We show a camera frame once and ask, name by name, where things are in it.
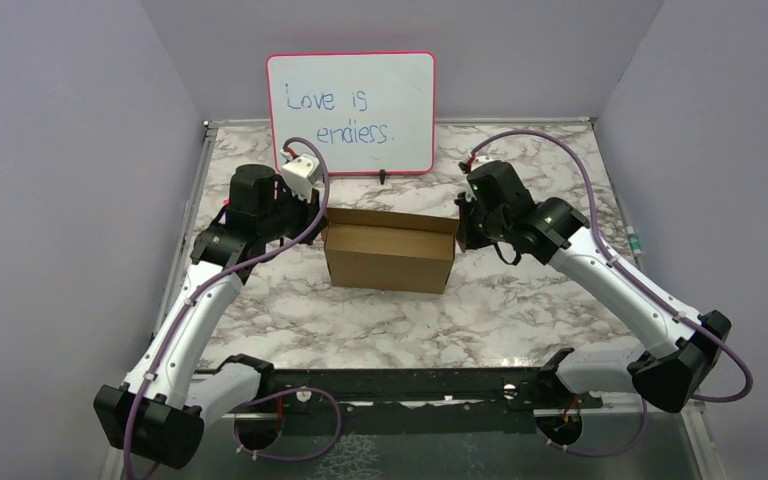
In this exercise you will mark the aluminium front rail frame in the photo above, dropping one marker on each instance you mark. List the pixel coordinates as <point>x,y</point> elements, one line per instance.
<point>450,423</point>

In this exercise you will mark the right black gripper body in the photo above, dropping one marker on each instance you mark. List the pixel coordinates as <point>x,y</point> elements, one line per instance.
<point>478,229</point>

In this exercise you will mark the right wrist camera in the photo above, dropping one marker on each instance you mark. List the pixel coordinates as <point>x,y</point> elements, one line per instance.
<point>473,162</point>

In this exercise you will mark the green white marker pen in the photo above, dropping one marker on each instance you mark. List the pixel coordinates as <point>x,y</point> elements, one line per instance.
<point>634,241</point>

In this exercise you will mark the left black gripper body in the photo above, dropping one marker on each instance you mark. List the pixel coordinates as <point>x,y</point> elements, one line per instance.
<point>291,217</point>

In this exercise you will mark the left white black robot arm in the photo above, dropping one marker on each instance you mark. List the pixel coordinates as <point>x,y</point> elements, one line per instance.
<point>157,412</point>

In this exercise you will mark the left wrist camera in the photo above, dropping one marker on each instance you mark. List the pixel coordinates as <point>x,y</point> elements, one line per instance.
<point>301,172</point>

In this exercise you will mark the brown cardboard box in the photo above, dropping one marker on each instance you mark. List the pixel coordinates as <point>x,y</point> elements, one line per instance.
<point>383,250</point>

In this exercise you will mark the pink framed whiteboard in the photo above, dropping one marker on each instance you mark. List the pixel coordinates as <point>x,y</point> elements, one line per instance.
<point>366,112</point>

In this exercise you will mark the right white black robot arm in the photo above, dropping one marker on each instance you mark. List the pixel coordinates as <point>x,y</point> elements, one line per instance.
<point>678,345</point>

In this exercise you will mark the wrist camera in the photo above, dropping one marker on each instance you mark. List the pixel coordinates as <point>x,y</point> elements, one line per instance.
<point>473,162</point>
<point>301,172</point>

